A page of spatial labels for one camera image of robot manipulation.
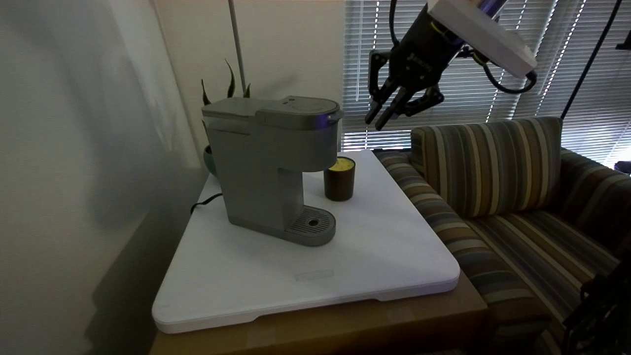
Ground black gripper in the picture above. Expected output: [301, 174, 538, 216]
[364, 9, 463, 131]

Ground grey coffee maker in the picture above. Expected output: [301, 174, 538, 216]
[203, 97, 343, 247]

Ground dark candle jar yellow wax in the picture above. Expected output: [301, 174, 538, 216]
[323, 157, 354, 202]

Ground white board table cover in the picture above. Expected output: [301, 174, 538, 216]
[151, 151, 459, 334]

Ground window blinds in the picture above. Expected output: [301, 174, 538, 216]
[343, 0, 631, 166]

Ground thin metal pole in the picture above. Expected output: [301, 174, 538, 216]
[226, 0, 246, 95]

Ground striped sofa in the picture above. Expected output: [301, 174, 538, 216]
[376, 117, 631, 355]

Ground wooden side table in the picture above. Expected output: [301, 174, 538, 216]
[149, 277, 487, 355]

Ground black diagonal pole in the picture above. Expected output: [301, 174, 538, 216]
[560, 0, 623, 121]

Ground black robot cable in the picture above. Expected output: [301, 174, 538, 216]
[459, 44, 540, 97]

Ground black power cable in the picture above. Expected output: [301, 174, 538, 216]
[187, 192, 224, 216]

